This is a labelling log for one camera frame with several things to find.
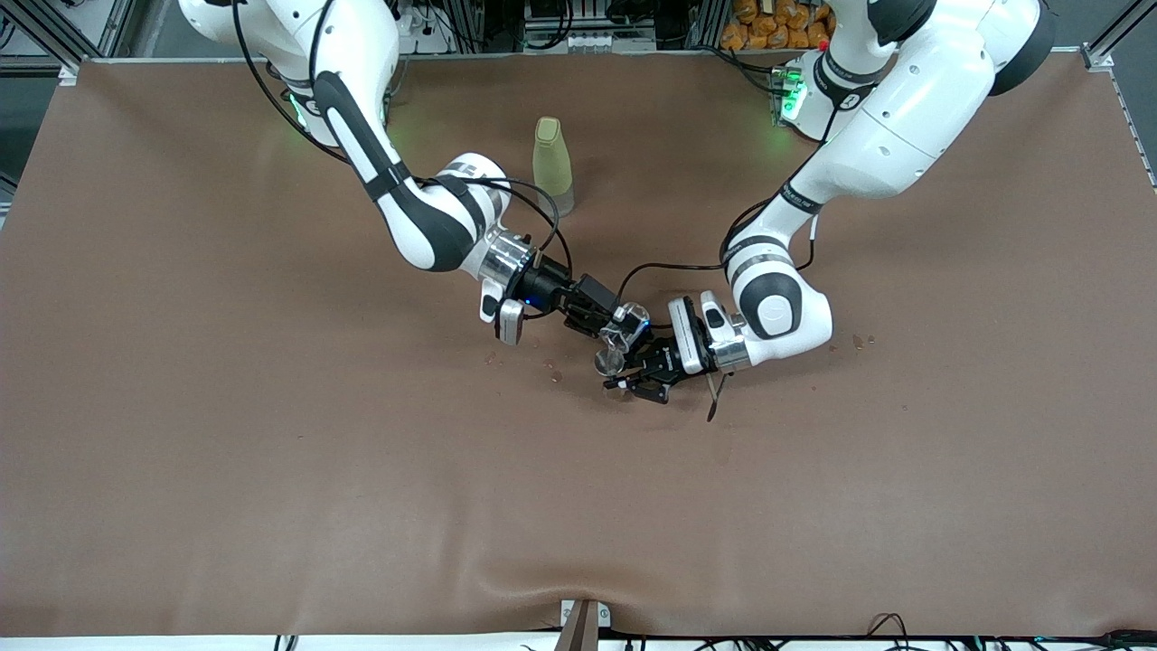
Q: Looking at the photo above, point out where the clear glass measuring cup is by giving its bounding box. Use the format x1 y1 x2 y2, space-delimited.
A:
598 303 654 355

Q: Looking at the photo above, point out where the green bottle with clear base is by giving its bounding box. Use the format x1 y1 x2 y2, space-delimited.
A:
531 116 576 219

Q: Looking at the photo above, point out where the brown table mat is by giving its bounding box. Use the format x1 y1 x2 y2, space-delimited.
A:
0 50 1157 638

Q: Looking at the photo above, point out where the long white socket strip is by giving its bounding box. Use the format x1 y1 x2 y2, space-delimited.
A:
560 32 658 52

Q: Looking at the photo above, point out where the white power strip with plugs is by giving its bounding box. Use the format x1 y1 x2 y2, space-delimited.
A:
393 0 453 55

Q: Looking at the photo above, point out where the pile of orange items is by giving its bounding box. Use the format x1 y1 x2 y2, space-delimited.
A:
720 0 837 52

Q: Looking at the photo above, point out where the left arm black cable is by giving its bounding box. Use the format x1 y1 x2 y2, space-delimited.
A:
615 201 820 424

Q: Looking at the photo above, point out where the metal table edge bracket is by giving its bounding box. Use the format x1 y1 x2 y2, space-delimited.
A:
559 599 613 651

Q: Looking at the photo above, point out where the dark aluminium frame post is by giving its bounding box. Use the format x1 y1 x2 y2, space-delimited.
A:
687 0 729 51
452 0 496 52

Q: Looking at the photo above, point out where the aluminium frame corner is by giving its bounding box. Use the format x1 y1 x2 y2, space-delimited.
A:
0 0 136 87
1080 0 1157 193

